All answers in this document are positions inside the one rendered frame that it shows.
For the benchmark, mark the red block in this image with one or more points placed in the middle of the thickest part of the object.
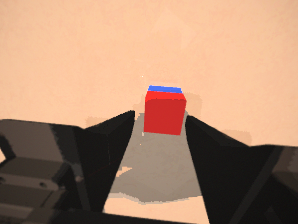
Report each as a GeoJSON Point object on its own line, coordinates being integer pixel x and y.
{"type": "Point", "coordinates": [164, 112]}

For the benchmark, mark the blue block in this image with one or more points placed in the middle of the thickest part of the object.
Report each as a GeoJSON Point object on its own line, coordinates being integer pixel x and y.
{"type": "Point", "coordinates": [165, 89]}

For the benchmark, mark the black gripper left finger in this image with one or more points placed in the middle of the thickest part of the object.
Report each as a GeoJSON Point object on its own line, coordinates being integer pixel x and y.
{"type": "Point", "coordinates": [95, 153]}

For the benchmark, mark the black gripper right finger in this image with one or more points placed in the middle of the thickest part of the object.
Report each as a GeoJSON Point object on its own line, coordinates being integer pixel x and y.
{"type": "Point", "coordinates": [231, 173]}

